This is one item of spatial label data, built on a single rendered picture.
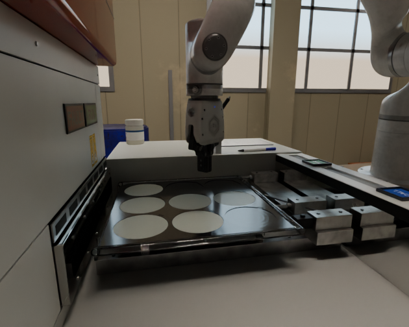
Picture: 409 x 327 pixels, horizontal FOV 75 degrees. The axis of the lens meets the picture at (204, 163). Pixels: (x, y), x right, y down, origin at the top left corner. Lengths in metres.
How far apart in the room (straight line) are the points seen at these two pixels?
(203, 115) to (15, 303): 0.44
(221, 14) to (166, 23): 2.66
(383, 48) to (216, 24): 0.56
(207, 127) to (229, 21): 0.21
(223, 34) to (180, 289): 0.45
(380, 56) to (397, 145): 0.26
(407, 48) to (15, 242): 0.93
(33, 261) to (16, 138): 0.14
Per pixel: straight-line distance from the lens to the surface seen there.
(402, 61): 0.94
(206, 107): 0.60
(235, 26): 0.55
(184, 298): 0.48
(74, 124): 0.52
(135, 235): 0.49
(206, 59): 0.53
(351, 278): 0.58
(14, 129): 0.33
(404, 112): 0.94
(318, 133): 3.71
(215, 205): 0.60
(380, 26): 0.91
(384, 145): 0.96
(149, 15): 3.21
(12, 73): 0.34
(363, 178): 0.70
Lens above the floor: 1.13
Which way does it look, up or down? 13 degrees down
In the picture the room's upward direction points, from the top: straight up
